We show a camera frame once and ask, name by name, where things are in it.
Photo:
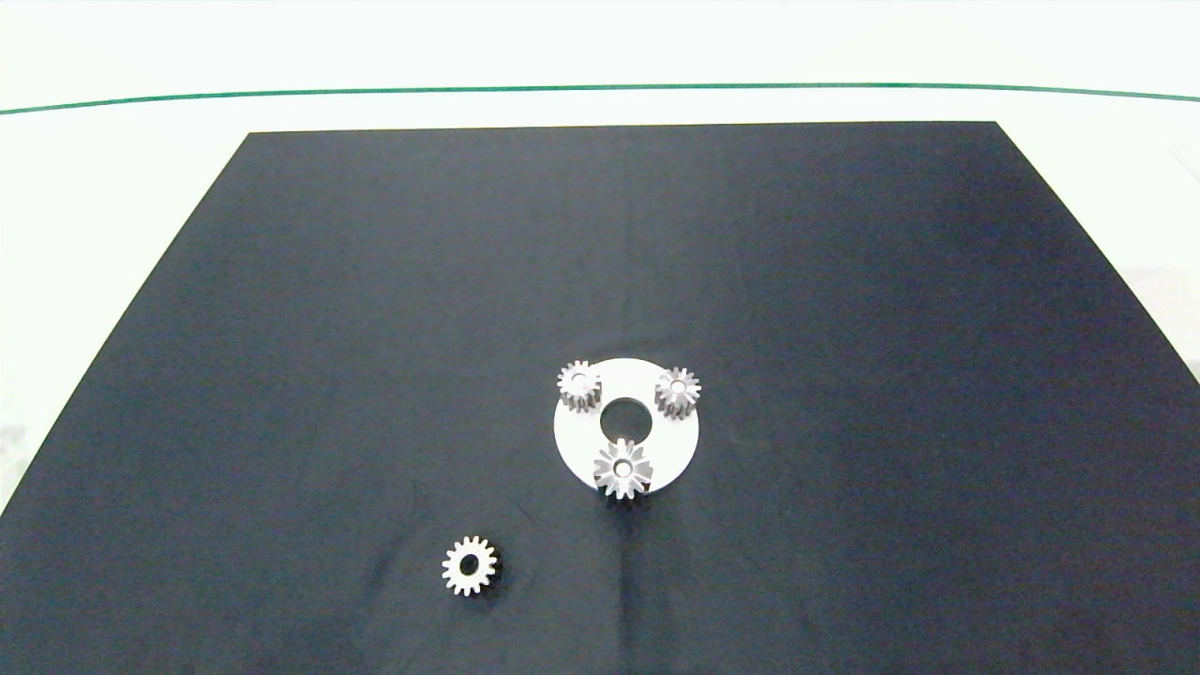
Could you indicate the larger steel gear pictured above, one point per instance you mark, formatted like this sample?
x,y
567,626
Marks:
x,y
638,473

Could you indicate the small steel gear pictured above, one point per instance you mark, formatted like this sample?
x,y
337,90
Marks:
x,y
485,566
688,394
569,386

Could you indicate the round white plate with pins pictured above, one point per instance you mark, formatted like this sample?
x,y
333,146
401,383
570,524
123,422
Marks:
x,y
577,441

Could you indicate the dark mat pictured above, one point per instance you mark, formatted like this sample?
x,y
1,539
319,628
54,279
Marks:
x,y
844,328

